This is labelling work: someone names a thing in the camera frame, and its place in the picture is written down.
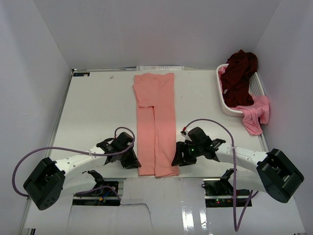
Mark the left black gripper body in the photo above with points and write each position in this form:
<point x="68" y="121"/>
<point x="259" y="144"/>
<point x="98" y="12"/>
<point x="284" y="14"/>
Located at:
<point x="122" y="150"/>

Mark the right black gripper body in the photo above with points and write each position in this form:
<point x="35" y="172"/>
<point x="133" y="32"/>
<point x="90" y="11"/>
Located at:
<point x="191" y="152"/>

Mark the salmon pink t shirt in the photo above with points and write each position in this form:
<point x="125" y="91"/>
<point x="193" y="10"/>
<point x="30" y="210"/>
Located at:
<point x="156" y="124"/>

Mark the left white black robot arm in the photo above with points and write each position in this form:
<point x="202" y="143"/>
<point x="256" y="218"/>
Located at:
<point x="76" y="175"/>

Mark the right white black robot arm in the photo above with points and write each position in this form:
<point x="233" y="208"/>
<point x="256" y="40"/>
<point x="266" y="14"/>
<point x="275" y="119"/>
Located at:
<point x="271" y="172"/>

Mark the white paper sheets front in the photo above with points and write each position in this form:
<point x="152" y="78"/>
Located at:
<point x="149" y="206"/>

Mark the papers behind table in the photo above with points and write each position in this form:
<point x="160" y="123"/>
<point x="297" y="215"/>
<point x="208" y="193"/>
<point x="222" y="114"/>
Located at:
<point x="160" y="68"/>

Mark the black label sticker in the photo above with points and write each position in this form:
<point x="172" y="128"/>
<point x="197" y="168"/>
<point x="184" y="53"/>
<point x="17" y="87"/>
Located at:
<point x="81" y="74"/>

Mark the pink shirt in basket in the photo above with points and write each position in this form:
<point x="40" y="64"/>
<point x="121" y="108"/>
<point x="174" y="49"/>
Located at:
<point x="255" y="115"/>

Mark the dark red shirt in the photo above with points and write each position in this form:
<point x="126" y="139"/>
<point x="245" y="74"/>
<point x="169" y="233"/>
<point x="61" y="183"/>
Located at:
<point x="236" y="78"/>

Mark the white plastic laundry basket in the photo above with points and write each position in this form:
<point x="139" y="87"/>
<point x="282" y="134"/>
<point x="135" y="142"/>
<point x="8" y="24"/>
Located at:
<point x="255" y="88"/>

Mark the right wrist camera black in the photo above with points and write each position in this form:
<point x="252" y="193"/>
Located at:
<point x="198" y="136"/>

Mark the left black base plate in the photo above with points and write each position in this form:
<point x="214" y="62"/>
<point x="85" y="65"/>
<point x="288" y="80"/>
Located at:
<point x="103" y="193"/>

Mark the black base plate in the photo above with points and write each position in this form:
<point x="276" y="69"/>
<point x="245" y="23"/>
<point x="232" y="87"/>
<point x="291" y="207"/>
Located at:
<point x="103" y="193"/>
<point x="219" y="195"/>

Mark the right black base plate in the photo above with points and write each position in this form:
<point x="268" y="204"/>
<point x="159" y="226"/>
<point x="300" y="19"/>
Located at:
<point x="219" y="195"/>

